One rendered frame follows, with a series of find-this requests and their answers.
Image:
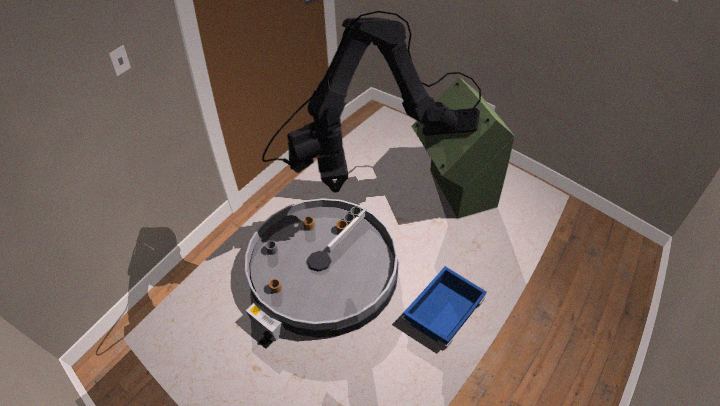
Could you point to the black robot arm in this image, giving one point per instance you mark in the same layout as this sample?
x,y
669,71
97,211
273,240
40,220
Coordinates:
x,y
304,142

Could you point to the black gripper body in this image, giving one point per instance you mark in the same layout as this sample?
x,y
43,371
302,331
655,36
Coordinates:
x,y
339,165

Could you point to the bronze bushing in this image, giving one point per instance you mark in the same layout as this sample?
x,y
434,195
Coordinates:
x,y
308,223
273,282
340,224

